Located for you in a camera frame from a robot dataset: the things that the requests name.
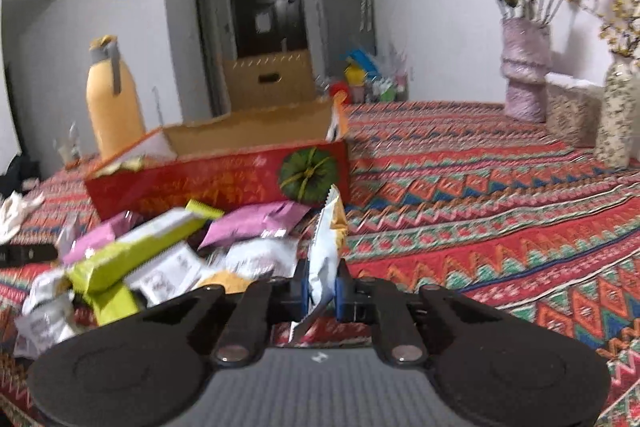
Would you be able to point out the black bag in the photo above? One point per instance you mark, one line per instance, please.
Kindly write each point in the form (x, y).
(17, 174)

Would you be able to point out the green snack packet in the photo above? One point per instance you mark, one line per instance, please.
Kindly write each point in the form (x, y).
(135, 247)

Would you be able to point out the white cloth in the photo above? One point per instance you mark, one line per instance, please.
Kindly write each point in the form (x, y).
(15, 212)

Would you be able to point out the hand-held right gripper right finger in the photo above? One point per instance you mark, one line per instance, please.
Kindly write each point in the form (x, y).
(342, 291)

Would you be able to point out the pink snack packet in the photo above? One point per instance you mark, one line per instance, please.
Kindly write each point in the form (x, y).
(245, 222)
(92, 237)

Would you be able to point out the grey refrigerator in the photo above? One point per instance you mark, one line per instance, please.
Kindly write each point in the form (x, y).
(345, 22)

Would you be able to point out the yellow bag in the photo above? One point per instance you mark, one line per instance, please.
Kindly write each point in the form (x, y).
(354, 76)

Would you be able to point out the red cardboard box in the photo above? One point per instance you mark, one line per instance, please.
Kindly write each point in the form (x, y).
(200, 187)

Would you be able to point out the pink ceramic vase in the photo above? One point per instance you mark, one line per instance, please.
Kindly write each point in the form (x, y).
(525, 77)

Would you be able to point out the clear glass cup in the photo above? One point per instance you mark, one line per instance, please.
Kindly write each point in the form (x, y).
(70, 149)

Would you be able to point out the white paper notice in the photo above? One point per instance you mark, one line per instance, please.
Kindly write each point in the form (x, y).
(263, 21)

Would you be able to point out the woven storage box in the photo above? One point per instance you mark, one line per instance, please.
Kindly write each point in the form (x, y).
(570, 112)

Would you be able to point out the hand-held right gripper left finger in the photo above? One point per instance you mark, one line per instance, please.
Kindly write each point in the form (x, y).
(300, 288)

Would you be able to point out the speckled white vase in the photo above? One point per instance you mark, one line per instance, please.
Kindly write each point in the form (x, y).
(615, 122)

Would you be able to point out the orange thermos bottle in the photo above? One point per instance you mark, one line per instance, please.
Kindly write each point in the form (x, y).
(112, 107)

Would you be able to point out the white orange snack packet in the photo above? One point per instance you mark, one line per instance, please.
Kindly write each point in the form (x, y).
(325, 252)

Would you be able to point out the yellow dried flowers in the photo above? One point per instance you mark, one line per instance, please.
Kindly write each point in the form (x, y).
(625, 14)

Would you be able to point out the wooden chair back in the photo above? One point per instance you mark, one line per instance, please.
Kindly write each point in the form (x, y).
(290, 82)

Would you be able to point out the dark entrance door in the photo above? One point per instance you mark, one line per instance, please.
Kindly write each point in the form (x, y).
(285, 22)

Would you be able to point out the red container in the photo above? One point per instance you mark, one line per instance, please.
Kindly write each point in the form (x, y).
(340, 88)

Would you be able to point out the pile of snack packets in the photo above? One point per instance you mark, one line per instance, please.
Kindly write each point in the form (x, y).
(255, 257)

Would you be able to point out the blue plastic item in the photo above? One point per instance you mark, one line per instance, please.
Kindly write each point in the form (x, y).
(361, 59)

